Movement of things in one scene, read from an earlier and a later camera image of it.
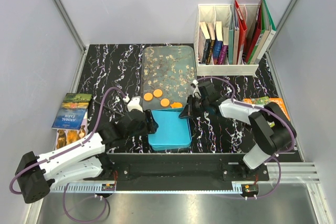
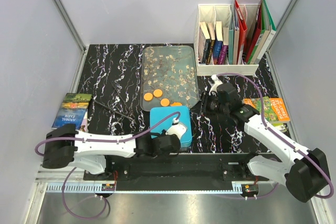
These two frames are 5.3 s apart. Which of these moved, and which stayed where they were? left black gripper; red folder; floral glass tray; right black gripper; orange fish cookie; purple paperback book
Moved: right black gripper; left black gripper
Stayed: purple paperback book; red folder; orange fish cookie; floral glass tray
